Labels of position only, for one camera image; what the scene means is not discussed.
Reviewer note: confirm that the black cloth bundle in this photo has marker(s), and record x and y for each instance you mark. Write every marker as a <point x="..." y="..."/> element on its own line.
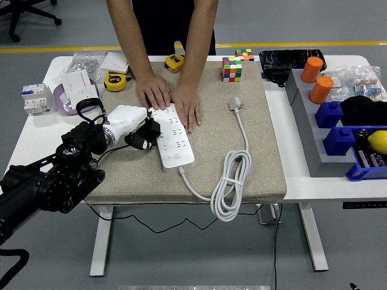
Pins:
<point x="362" y="111"/>

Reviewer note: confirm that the metal bracket under table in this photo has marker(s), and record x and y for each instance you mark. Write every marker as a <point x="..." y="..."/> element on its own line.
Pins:
<point x="267" y="215"/>

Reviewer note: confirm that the person's left forearm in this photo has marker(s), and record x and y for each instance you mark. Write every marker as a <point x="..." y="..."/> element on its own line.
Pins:
<point x="198" y="39"/>

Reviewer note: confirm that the white flat switch box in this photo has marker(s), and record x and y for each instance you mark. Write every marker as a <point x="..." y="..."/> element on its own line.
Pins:
<point x="115" y="62"/>

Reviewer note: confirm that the black power brick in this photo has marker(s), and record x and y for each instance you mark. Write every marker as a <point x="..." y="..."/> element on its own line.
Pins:
<point x="275" y="76"/>

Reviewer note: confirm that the grey-brown fabric mat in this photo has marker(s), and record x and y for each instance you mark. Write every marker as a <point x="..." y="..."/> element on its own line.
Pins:
<point x="211" y="145"/>

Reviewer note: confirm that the dark round knob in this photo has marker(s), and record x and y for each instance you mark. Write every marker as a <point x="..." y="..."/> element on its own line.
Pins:
<point x="362" y="135"/>

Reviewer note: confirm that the clear bag of screws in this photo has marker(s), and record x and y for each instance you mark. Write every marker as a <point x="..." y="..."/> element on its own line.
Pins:
<point x="84" y="62"/>

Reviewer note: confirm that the small colourful puzzle cube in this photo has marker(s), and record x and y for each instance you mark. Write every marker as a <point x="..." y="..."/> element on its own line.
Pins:
<point x="244" y="54"/>

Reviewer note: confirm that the white three-pin plug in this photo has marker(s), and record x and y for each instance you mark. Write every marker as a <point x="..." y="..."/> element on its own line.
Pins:
<point x="235" y="103"/>

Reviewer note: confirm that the large colourful puzzle cube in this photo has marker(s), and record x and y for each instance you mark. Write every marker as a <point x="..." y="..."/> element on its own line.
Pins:
<point x="232" y="69"/>

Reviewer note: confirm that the black glossy wrapped tray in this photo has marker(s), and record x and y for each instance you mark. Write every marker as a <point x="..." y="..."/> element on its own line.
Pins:
<point x="284" y="59"/>

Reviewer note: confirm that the white wall socket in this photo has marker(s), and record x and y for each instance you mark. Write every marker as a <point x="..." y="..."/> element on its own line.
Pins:
<point x="86" y="94"/>

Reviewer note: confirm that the dark striped cylinders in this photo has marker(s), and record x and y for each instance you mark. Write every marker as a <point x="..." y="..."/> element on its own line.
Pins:
<point x="372" y="158"/>

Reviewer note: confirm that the person's left hand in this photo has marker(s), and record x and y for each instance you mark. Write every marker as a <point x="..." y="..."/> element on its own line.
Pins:
<point x="187" y="104"/>

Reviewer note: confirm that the person's right forearm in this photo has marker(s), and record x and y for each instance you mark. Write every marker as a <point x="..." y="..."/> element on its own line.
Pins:
<point x="130" y="36"/>

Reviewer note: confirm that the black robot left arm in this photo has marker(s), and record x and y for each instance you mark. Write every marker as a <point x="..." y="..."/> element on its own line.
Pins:
<point x="81" y="139"/>

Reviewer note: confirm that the small blue block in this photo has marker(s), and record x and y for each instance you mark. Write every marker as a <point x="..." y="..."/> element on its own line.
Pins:
<point x="329" y="114"/>

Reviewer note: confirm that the black table control panel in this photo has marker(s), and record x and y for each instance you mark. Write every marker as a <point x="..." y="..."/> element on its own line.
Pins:
<point x="362" y="205"/>

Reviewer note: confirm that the small yellow tape measure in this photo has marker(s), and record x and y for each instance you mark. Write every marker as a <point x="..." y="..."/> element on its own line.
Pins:
<point x="173" y="63"/>

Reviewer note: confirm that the clear bag of resistors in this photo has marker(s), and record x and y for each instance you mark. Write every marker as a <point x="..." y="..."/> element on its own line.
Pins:
<point x="369" y="84"/>

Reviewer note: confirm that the blue plastic bin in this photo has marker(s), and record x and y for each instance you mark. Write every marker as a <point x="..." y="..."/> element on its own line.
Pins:
<point x="362" y="173"/>

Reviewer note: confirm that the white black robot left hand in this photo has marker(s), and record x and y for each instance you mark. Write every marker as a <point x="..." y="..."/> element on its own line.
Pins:
<point x="127" y="117"/>

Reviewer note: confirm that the person's right hand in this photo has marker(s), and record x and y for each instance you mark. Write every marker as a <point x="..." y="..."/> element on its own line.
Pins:
<point x="154" y="90"/>

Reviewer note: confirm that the yellow lemon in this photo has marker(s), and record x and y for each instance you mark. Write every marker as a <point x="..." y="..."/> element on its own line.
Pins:
<point x="378" y="142"/>

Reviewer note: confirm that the orange cylinder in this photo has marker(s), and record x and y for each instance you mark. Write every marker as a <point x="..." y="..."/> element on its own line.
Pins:
<point x="321" y="90"/>
<point x="312" y="70"/>

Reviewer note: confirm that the white switch panel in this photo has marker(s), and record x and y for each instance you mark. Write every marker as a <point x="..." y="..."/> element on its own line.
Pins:
<point x="75" y="81"/>

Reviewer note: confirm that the large blue block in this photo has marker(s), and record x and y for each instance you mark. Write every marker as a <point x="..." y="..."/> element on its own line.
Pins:
<point x="338" y="142"/>

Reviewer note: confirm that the white table leg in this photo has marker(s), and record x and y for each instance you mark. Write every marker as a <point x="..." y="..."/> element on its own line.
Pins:
<point x="314" y="238"/>
<point x="101" y="247"/>

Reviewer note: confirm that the white circuit breaker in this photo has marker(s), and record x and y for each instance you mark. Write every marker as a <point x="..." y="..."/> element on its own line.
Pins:
<point x="36" y="98"/>

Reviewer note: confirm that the black office chair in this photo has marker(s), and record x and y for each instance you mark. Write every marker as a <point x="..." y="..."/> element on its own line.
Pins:
<point x="15" y="18"/>

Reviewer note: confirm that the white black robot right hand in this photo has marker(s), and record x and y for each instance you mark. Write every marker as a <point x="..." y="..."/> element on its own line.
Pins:
<point x="354" y="287"/>

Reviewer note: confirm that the grey stepped block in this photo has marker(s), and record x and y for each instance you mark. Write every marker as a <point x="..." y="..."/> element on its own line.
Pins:
<point x="311" y="142"/>

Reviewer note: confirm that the person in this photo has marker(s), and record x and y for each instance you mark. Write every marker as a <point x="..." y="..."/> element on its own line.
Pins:
<point x="163" y="24"/>

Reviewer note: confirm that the large yellow tape measure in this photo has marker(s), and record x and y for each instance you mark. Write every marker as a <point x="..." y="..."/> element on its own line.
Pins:
<point x="115" y="82"/>

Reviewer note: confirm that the clear plastic parts bag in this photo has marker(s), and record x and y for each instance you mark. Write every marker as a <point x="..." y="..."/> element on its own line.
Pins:
<point x="340" y="81"/>

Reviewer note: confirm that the black plug adapter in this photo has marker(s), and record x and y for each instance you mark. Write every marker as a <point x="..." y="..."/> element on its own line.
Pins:
<point x="154" y="128"/>

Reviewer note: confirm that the white power strip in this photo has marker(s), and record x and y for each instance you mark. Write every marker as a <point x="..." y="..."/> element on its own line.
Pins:
<point x="176" y="151"/>

